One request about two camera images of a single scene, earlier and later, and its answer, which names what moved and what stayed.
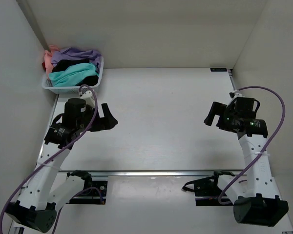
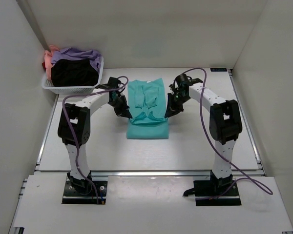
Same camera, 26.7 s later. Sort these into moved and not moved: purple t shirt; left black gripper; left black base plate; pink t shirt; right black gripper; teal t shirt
Moved: teal t shirt; right black gripper; left black gripper
Not moved: left black base plate; pink t shirt; purple t shirt
